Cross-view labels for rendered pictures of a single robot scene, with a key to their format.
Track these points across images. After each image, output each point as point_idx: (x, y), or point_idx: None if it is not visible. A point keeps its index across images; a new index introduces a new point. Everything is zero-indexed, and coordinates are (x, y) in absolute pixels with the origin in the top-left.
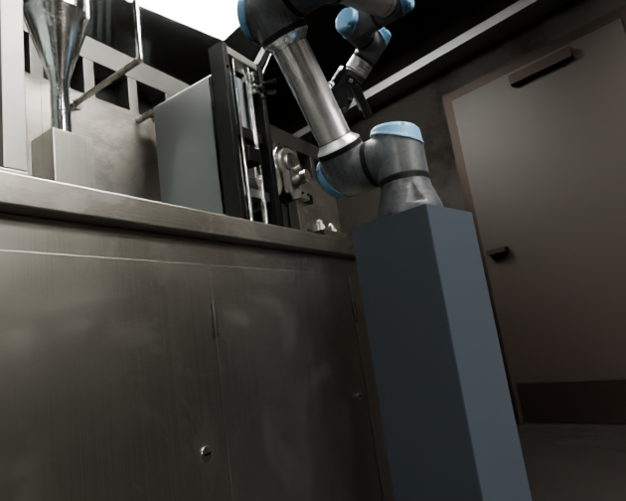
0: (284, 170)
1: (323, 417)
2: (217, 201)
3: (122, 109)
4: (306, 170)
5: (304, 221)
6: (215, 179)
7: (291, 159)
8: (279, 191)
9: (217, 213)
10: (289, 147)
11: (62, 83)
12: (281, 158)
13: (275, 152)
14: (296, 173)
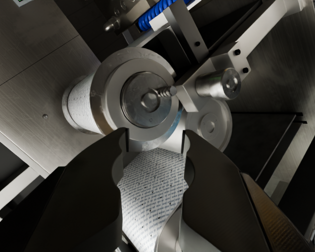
0: (176, 109)
1: None
2: (270, 165)
3: (122, 239)
4: (226, 93)
5: (251, 31)
6: (259, 185)
7: (142, 108)
8: (212, 97)
9: (274, 156)
10: (97, 122)
11: None
12: (162, 131)
13: (155, 146)
14: (162, 79)
